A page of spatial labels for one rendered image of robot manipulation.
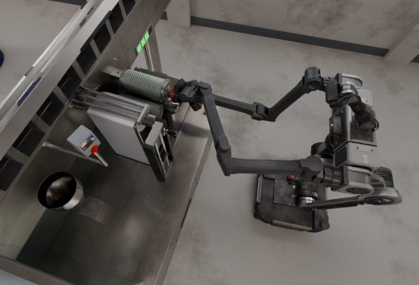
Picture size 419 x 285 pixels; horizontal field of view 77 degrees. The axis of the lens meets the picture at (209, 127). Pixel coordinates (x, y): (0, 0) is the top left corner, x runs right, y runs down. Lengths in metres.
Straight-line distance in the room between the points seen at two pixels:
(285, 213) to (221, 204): 0.59
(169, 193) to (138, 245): 0.33
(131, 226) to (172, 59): 2.24
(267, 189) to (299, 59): 1.86
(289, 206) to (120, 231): 1.43
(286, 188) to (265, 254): 0.61
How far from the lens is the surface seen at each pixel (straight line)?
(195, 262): 2.53
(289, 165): 1.18
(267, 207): 2.41
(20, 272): 1.07
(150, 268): 1.65
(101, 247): 1.72
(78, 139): 0.99
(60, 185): 1.27
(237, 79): 3.23
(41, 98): 0.71
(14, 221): 1.46
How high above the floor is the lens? 2.53
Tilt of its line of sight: 63 degrees down
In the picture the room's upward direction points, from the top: 6 degrees clockwise
